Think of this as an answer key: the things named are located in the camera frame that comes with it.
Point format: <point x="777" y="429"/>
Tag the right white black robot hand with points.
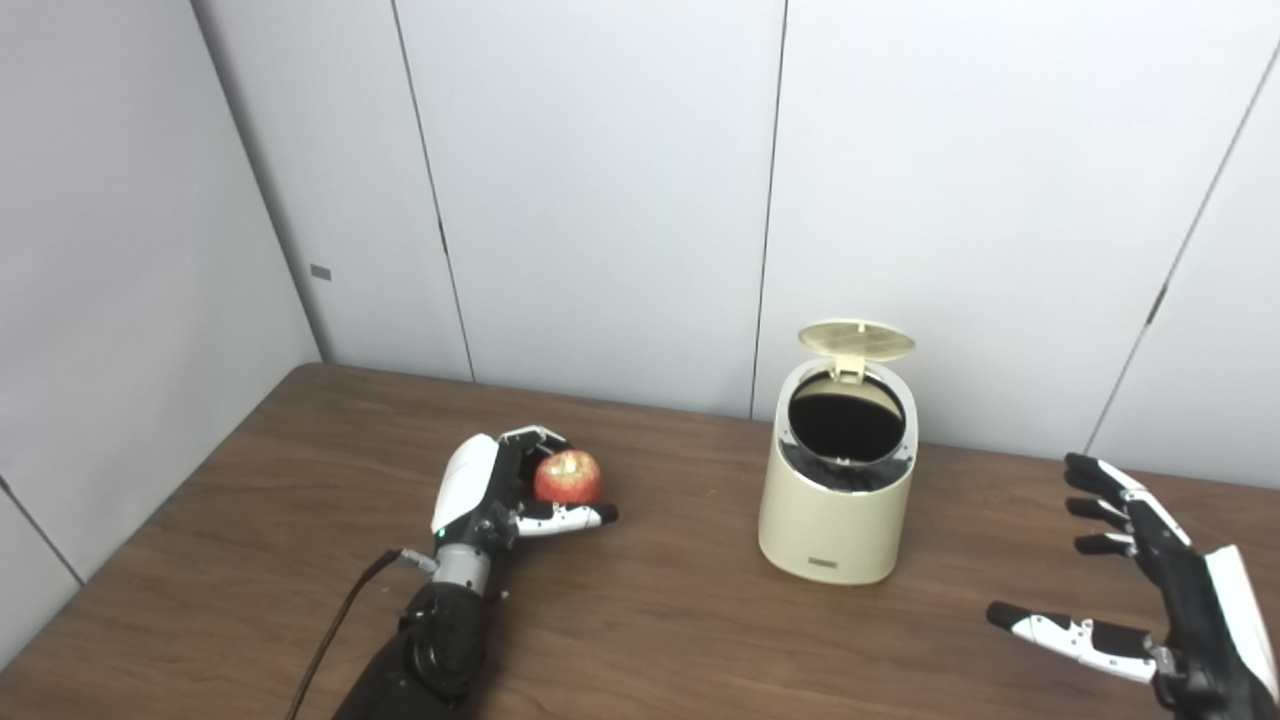
<point x="1200" y="610"/>

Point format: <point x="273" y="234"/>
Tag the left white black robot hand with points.
<point x="465" y="485"/>

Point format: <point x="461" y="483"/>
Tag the red apple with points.
<point x="570" y="478"/>

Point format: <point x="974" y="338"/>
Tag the cream round bin lid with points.
<point x="855" y="338"/>

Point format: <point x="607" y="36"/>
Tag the cream-colored bin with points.
<point x="835" y="530"/>

